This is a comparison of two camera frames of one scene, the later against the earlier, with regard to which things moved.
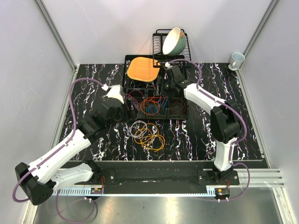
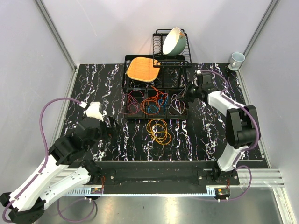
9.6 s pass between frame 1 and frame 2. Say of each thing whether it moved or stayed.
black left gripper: moved
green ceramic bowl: stayed
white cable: moved
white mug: stayed
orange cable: moved
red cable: moved
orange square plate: stayed
